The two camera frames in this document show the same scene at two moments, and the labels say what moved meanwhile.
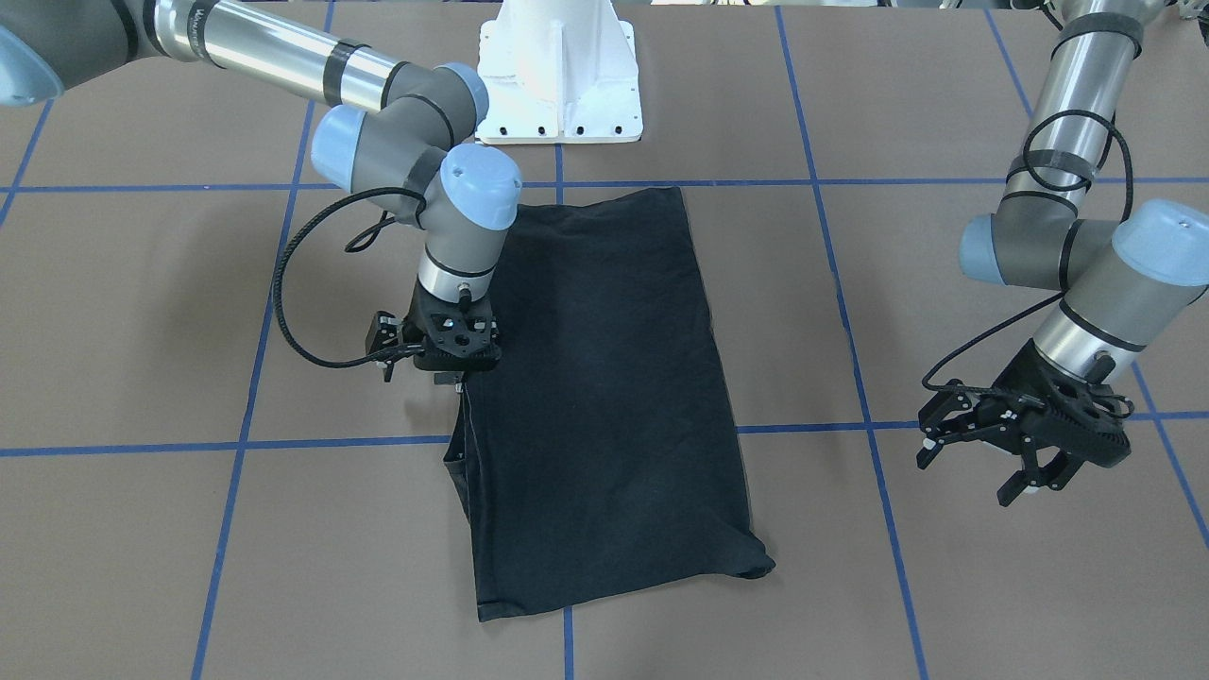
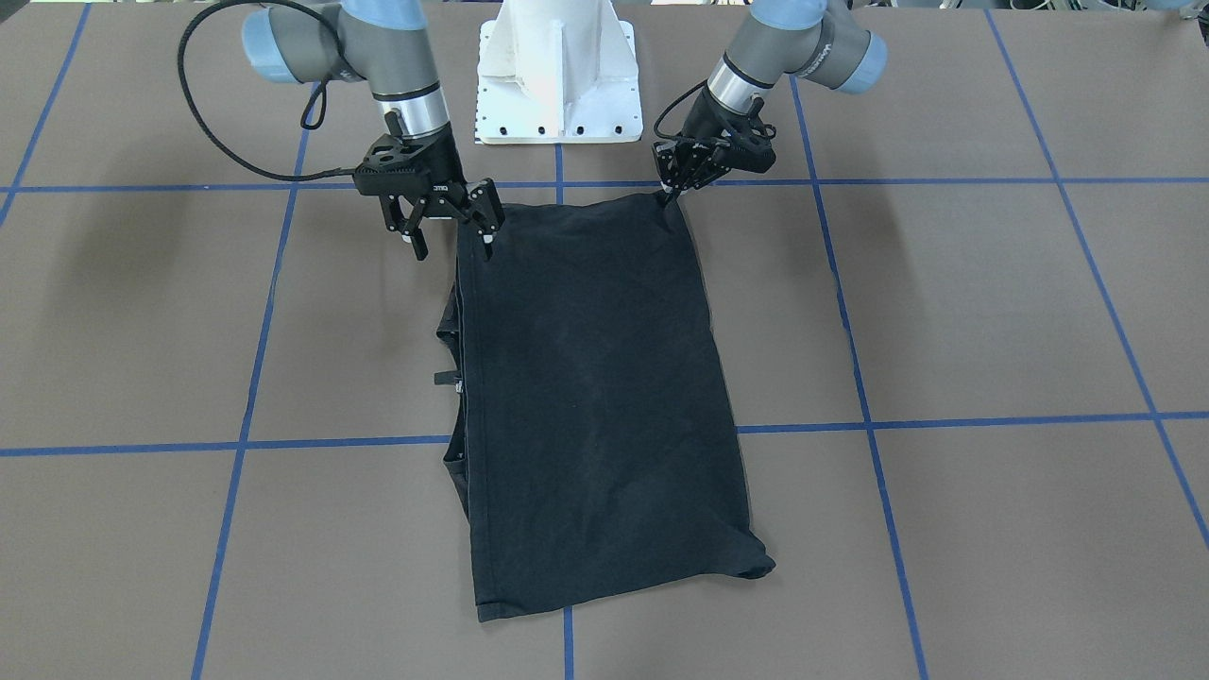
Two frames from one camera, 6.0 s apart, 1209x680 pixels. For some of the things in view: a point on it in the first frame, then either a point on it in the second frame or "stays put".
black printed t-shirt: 598,451 stays put
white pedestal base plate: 559,71 stays put
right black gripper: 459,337 to 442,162
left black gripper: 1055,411 to 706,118
